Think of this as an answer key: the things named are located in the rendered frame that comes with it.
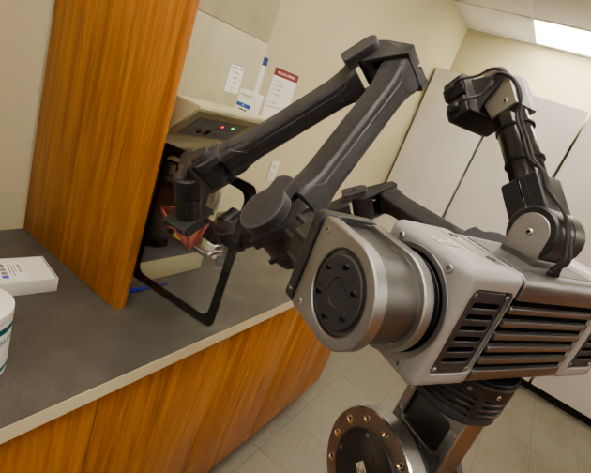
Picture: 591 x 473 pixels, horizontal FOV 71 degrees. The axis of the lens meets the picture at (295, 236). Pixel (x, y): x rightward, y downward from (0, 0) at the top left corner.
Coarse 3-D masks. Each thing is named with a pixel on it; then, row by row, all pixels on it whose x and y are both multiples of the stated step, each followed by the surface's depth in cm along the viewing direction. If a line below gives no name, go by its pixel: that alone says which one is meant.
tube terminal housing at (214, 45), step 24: (216, 24) 105; (192, 48) 102; (216, 48) 108; (240, 48) 115; (264, 48) 122; (192, 72) 106; (216, 72) 112; (192, 96) 109; (216, 96) 116; (192, 144) 117
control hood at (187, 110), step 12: (180, 96) 102; (180, 108) 101; (192, 108) 99; (204, 108) 99; (216, 108) 104; (228, 108) 114; (180, 120) 101; (192, 120) 102; (216, 120) 107; (228, 120) 109; (240, 120) 112; (252, 120) 115; (264, 120) 120; (168, 132) 105; (240, 132) 121
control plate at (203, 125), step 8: (200, 120) 103; (208, 120) 105; (192, 128) 106; (200, 128) 108; (208, 128) 110; (216, 128) 111; (224, 128) 113; (232, 128) 115; (240, 128) 117; (208, 136) 115; (216, 136) 117; (224, 136) 119; (232, 136) 121
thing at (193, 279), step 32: (160, 192) 109; (224, 192) 99; (160, 224) 110; (224, 224) 101; (160, 256) 112; (192, 256) 107; (224, 256) 102; (160, 288) 114; (192, 288) 108; (224, 288) 104
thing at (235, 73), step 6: (234, 66) 116; (240, 66) 118; (234, 72) 117; (240, 72) 119; (228, 78) 116; (234, 78) 118; (240, 78) 120; (228, 84) 117; (234, 84) 119; (228, 90) 118; (234, 90) 120
